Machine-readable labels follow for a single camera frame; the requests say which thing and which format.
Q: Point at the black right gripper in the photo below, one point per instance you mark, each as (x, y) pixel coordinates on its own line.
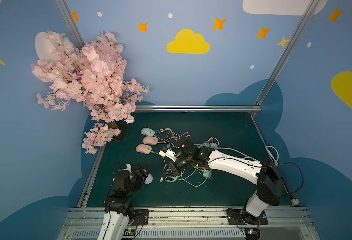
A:
(174, 167)

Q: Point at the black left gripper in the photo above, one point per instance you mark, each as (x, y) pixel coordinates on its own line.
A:
(141, 175)

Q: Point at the lilac wireless mouse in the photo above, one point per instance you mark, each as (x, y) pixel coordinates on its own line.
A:
(149, 179)

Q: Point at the teal charger with green cable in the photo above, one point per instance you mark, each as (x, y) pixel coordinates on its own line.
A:
(207, 174)

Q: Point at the pink wireless mouse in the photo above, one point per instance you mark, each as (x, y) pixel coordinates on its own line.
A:
(145, 149)
(150, 140)

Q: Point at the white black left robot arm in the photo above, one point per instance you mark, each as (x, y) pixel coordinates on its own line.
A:
(119, 208)

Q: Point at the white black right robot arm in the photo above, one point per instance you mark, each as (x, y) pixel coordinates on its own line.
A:
(265, 175)

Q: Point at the teal power strip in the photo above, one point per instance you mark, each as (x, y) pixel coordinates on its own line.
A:
(208, 145)

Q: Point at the pink cherry blossom tree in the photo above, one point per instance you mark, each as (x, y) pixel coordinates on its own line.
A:
(93, 76)

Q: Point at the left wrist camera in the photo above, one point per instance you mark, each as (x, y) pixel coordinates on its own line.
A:
(128, 167)

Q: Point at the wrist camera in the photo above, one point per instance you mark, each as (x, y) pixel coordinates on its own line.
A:
(168, 152)
(128, 167)

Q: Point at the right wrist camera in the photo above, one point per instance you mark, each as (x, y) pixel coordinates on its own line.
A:
(168, 152)

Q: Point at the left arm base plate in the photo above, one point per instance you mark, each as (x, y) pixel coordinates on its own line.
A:
(140, 218)

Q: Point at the pale green wireless mouse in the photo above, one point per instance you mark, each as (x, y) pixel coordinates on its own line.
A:
(147, 132)

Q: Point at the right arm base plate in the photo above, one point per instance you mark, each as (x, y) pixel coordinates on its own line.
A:
(241, 217)

